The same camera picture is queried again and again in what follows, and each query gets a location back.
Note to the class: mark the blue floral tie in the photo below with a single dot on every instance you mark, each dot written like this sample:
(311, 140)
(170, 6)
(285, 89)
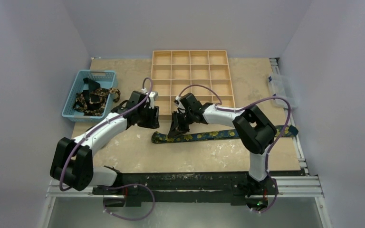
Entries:
(159, 138)

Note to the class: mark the clear plastic box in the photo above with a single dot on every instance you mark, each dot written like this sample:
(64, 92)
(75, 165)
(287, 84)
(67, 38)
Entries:
(281, 85)

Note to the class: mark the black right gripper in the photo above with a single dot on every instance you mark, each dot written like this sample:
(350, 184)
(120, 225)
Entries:
(181, 118)

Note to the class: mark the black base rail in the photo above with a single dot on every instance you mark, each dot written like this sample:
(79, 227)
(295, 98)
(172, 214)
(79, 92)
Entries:
(234, 187)

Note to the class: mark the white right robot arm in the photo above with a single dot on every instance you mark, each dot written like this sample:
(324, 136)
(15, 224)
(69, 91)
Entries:
(254, 129)

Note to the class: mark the blue plastic basket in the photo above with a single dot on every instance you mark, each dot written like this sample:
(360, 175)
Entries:
(107, 79)

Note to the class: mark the leopard print tie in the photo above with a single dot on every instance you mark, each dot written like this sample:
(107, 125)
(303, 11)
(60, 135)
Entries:
(95, 109)

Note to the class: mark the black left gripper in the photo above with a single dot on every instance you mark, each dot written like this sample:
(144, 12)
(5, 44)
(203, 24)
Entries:
(152, 122)

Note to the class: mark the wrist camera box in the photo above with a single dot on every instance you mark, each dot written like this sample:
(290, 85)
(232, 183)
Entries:
(178, 104)
(150, 102)

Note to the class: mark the black tie in basket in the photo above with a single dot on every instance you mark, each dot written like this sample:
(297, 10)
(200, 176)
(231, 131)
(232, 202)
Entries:
(91, 94)

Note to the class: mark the wooden compartment tray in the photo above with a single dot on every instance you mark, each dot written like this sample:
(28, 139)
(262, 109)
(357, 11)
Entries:
(205, 73)

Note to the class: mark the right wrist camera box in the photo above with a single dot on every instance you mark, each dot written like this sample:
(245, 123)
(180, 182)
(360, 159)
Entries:
(178, 104)

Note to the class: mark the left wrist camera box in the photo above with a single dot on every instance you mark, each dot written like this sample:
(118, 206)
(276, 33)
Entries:
(150, 102)

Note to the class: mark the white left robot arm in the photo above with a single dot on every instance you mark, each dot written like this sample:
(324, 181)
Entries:
(73, 159)

